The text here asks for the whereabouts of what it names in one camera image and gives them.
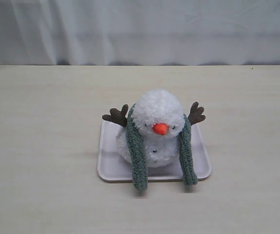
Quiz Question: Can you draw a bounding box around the white plush snowman toy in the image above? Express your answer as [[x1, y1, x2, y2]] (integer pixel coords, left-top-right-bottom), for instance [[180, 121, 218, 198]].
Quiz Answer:
[[102, 90, 205, 168]]

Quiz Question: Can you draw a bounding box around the green fleece scarf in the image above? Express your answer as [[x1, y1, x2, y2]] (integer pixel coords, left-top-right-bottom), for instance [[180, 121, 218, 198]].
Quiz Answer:
[[124, 103, 199, 191]]

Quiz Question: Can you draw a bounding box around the white plastic tray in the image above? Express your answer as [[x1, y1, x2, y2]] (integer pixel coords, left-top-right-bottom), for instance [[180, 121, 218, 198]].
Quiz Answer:
[[97, 121, 212, 183]]

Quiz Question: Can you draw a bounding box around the white backdrop curtain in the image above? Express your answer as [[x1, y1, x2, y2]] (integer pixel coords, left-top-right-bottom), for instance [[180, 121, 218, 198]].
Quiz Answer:
[[0, 0, 280, 65]]

